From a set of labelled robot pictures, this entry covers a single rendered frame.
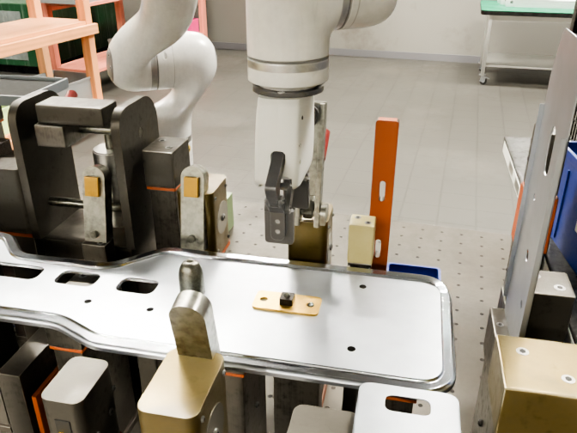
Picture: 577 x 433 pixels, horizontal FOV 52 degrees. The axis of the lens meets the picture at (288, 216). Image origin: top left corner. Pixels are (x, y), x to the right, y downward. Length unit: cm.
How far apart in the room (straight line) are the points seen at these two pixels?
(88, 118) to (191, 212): 21
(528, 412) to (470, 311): 73
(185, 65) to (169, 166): 43
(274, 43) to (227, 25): 721
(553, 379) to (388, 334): 20
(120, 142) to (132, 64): 39
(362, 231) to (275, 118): 26
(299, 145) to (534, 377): 31
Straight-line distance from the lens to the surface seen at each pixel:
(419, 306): 77
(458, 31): 724
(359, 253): 82
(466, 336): 124
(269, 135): 60
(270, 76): 59
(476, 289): 139
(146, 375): 88
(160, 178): 93
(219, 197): 92
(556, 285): 70
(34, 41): 416
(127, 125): 91
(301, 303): 75
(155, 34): 119
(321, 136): 80
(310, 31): 59
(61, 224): 109
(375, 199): 83
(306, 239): 85
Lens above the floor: 143
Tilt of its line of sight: 26 degrees down
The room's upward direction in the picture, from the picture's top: straight up
